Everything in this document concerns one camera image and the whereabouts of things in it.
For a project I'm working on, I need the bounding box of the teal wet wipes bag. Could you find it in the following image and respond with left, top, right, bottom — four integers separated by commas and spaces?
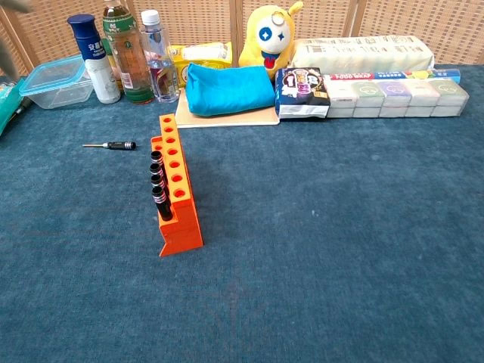
0, 78, 26, 139

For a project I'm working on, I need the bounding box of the blue felt table cover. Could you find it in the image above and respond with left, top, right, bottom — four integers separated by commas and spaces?
0, 64, 484, 363

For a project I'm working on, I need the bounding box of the pastel pocket tissue multipack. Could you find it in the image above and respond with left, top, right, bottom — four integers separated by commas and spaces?
324, 79, 470, 119

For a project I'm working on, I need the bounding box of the large white tissue pack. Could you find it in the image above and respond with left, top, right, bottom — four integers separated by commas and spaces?
293, 34, 435, 71

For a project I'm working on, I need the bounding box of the clear water bottle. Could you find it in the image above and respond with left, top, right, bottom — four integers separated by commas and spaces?
140, 9, 181, 104

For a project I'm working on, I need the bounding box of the folded blue cloth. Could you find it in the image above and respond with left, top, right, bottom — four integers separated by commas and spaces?
185, 62, 276, 117

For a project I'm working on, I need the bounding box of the purple sanitary pad pack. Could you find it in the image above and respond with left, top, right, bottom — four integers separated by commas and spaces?
275, 67, 331, 120

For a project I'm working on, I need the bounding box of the plastic food wrap box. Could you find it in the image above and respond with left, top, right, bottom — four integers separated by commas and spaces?
324, 68, 462, 85

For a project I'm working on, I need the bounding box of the beige wooden board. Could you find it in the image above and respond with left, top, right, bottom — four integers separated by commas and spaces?
175, 88, 281, 129

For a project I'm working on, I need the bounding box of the green label tea bottle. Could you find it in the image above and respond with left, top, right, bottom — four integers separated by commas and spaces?
101, 0, 156, 106

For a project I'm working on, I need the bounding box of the rattan folding screen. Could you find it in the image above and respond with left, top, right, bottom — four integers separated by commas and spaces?
0, 0, 484, 76

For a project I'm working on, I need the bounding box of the yellow snack box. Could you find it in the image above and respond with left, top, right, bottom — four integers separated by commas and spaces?
168, 41, 234, 90

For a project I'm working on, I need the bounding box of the white bottle blue cap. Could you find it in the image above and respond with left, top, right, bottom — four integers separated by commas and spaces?
67, 14, 122, 105

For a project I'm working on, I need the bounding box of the clear container blue lid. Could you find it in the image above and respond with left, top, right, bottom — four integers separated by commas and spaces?
18, 54, 95, 110

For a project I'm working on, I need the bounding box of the orange bit holder rack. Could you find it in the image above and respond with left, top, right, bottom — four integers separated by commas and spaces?
150, 113, 204, 258

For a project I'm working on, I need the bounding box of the black battery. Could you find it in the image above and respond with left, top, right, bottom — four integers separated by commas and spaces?
14, 97, 34, 116

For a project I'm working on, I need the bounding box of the yellow plush toy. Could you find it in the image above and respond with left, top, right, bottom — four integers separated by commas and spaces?
237, 1, 305, 80

